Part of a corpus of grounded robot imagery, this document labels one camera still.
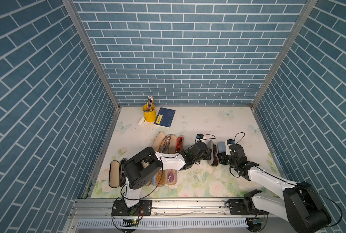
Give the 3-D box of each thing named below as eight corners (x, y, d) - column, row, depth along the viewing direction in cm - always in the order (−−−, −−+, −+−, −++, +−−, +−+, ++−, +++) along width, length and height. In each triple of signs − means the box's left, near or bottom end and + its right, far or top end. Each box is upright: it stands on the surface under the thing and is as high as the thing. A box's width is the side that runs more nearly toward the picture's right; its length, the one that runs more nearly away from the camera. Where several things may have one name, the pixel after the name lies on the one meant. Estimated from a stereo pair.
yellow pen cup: (144, 122, 112) (141, 112, 103) (146, 113, 118) (143, 104, 109) (155, 122, 112) (153, 112, 103) (156, 114, 118) (154, 104, 109)
